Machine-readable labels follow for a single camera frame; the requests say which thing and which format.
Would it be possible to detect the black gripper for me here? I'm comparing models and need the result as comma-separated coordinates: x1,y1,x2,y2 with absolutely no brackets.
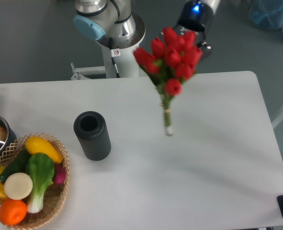
174,0,213,60

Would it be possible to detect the red tulip bouquet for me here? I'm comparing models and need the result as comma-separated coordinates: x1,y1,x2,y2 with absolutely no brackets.
133,27,203,136

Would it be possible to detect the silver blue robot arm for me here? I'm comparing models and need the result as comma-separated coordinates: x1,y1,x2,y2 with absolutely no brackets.
73,0,220,59

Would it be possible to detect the dark ribbed vase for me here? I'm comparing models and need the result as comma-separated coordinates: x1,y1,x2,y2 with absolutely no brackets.
73,111,111,161

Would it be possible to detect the blue plastic bag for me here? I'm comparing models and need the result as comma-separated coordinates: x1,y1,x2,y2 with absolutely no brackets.
248,0,283,35

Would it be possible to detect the yellow squash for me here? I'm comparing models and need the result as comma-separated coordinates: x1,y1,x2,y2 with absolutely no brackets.
25,136,63,164

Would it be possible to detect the purple radish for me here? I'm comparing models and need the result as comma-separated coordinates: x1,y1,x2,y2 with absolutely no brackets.
52,164,67,184

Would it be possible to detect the green bok choy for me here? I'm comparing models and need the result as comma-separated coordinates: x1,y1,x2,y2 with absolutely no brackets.
26,153,55,214

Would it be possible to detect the woven wicker basket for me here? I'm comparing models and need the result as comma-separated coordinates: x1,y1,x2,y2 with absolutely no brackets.
0,133,70,230

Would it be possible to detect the dark green cucumber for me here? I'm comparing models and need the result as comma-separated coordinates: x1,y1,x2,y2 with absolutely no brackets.
0,148,31,184

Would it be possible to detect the cream round disc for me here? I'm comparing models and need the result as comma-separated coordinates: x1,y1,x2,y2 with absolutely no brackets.
4,172,33,200

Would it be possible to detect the orange fruit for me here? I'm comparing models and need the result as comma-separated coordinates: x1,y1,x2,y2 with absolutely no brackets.
0,200,27,225

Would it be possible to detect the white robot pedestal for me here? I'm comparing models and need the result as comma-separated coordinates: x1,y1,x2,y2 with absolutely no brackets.
71,13,147,81

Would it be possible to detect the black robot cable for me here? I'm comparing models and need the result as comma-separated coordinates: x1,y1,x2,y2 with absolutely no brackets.
108,38,121,79

